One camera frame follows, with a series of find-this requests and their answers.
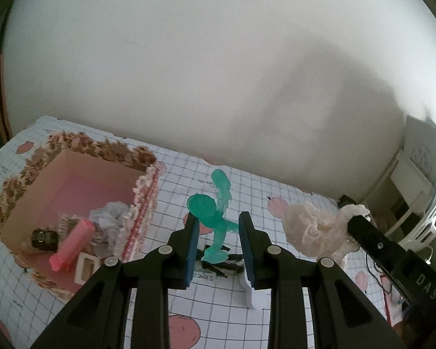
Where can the white shelf rack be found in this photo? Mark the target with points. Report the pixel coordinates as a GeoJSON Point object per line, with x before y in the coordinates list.
{"type": "Point", "coordinates": [410, 178]}

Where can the pink leaning board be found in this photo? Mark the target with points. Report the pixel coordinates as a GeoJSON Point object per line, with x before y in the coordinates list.
{"type": "Point", "coordinates": [2, 109]}

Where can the white paper ball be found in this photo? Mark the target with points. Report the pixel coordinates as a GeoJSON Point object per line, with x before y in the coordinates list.
{"type": "Point", "coordinates": [109, 218]}

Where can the green translucent toy figure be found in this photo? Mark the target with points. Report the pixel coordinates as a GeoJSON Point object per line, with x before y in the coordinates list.
{"type": "Point", "coordinates": [210, 214]}

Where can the floral pink cardboard box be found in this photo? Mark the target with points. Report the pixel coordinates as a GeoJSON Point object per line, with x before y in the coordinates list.
{"type": "Point", "coordinates": [76, 178]}

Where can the checkered cloth covered desktop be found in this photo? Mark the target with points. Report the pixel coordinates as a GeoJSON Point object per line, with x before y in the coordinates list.
{"type": "Point", "coordinates": [210, 320]}

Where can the black power adapter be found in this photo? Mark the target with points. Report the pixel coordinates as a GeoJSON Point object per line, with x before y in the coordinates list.
{"type": "Point", "coordinates": [346, 200]}

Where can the white paper card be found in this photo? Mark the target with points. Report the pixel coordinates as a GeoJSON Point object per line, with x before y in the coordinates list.
{"type": "Point", "coordinates": [254, 296]}

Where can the pink candy-shaped tube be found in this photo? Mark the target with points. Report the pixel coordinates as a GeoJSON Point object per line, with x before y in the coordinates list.
{"type": "Point", "coordinates": [74, 243]}

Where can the small black toy car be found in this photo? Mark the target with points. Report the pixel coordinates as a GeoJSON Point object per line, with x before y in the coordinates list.
{"type": "Point", "coordinates": [44, 240]}

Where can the pale blue book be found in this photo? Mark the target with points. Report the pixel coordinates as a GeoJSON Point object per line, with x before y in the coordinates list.
{"type": "Point", "coordinates": [423, 145]}

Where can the cream rectangular hair clip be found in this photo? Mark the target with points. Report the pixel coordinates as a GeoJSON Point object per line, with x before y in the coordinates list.
{"type": "Point", "coordinates": [80, 272]}

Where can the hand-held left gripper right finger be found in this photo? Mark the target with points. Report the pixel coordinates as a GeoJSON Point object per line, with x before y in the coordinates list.
{"type": "Point", "coordinates": [247, 251]}

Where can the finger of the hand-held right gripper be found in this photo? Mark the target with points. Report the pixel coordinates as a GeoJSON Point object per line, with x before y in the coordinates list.
{"type": "Point", "coordinates": [376, 241]}

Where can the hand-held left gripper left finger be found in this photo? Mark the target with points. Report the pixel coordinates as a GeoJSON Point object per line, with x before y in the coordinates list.
{"type": "Point", "coordinates": [190, 251]}

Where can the cream lace cloth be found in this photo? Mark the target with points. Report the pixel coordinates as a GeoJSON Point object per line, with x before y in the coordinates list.
{"type": "Point", "coordinates": [309, 229]}

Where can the black plastic toy figure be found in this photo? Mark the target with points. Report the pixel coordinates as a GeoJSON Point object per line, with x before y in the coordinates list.
{"type": "Point", "coordinates": [225, 267]}

